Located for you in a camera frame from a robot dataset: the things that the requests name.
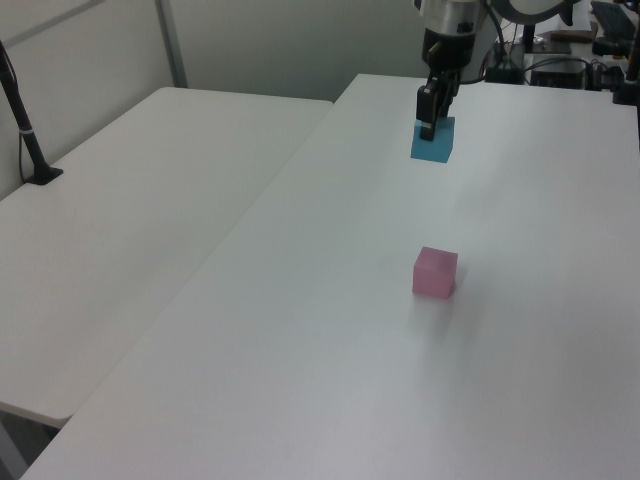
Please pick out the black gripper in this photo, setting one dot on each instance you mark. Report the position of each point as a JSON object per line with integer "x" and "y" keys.
{"x": 450, "y": 50}

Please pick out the blue cube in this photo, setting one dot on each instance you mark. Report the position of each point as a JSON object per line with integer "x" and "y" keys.
{"x": 441, "y": 147}

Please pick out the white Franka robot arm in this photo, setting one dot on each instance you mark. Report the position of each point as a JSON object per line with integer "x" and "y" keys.
{"x": 450, "y": 15}

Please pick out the pink cube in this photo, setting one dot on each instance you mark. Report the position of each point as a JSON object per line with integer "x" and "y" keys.
{"x": 432, "y": 275}

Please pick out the small black box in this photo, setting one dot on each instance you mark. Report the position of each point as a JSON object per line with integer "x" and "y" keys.
{"x": 502, "y": 74}

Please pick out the black flat electronic device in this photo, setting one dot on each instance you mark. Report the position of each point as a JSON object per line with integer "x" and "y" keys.
{"x": 557, "y": 75}

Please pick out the brown oblong object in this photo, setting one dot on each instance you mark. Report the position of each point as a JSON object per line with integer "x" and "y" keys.
{"x": 570, "y": 36}

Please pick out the black clamp stand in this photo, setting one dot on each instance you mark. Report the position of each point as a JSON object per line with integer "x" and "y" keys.
{"x": 627, "y": 92}

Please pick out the black keyboard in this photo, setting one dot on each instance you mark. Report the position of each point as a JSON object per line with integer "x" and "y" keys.
{"x": 612, "y": 15}

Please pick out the white side table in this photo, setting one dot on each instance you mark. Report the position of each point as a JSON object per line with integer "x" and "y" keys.
{"x": 125, "y": 225}

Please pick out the grey metal partition post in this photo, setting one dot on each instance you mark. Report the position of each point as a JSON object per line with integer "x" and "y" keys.
{"x": 172, "y": 45}

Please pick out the black camera pole with base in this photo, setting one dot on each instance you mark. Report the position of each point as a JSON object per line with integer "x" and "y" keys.
{"x": 25, "y": 132}

